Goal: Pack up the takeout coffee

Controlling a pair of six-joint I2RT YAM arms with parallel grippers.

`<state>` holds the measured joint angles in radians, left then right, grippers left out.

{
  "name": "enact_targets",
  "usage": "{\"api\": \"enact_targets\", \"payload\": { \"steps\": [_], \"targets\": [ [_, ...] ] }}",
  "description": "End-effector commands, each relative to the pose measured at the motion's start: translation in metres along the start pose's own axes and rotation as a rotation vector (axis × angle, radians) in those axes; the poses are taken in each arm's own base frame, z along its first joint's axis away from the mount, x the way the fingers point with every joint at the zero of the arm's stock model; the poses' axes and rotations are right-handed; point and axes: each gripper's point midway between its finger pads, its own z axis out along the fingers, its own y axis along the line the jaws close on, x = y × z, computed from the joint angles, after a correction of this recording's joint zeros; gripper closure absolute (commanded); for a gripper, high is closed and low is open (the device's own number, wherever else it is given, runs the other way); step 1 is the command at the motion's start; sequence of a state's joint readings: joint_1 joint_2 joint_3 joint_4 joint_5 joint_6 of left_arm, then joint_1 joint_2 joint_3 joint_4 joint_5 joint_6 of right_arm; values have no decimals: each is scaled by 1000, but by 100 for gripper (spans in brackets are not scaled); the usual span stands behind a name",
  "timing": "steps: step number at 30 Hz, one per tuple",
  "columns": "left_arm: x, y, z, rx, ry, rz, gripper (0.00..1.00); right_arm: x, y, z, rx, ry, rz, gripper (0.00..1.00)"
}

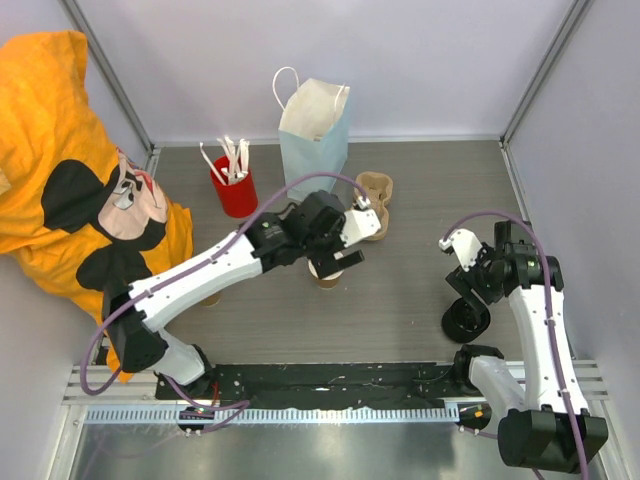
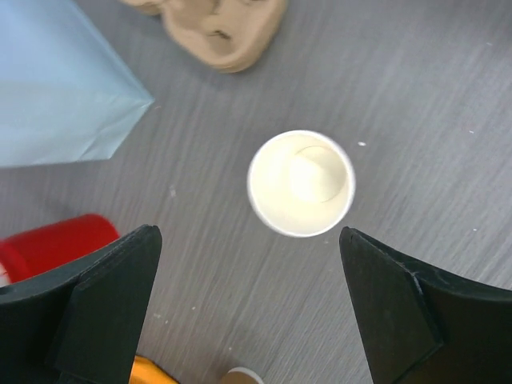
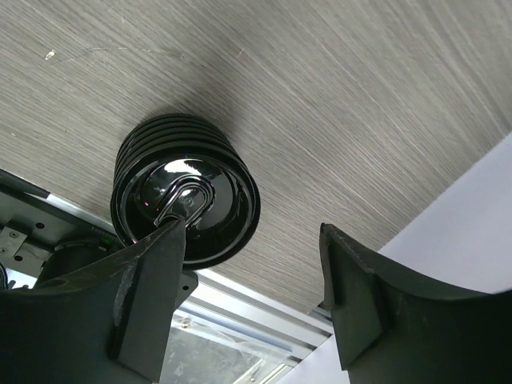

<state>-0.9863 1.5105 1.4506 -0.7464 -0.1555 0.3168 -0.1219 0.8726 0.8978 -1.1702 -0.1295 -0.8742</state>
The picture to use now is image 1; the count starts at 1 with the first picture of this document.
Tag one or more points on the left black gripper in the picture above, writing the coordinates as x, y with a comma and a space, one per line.
326, 265

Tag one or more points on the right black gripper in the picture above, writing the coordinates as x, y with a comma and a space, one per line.
466, 280

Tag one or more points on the single brown paper cup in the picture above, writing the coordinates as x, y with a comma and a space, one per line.
324, 283

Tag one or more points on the light blue paper bag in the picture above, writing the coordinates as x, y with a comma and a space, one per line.
314, 129

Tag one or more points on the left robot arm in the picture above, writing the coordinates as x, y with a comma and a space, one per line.
139, 335

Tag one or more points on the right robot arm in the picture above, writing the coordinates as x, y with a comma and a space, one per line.
544, 422

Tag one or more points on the black lid stack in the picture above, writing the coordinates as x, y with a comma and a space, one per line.
462, 324

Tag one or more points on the brown cup carrier stack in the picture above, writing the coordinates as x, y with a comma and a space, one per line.
379, 187

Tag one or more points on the red cup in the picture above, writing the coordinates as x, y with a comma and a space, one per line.
238, 200

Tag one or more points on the paper cup stack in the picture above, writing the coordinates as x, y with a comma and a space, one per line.
211, 300

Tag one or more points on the orange cartoon cloth bag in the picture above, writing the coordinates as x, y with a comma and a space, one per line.
76, 212

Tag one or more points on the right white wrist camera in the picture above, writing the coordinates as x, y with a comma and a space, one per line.
465, 245

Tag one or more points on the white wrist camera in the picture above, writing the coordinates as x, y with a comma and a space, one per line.
465, 245
361, 223

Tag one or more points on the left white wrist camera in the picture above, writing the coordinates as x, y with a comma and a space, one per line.
361, 223

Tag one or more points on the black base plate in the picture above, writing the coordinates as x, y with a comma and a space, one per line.
326, 387

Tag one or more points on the white slotted cable duct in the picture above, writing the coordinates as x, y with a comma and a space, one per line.
184, 414

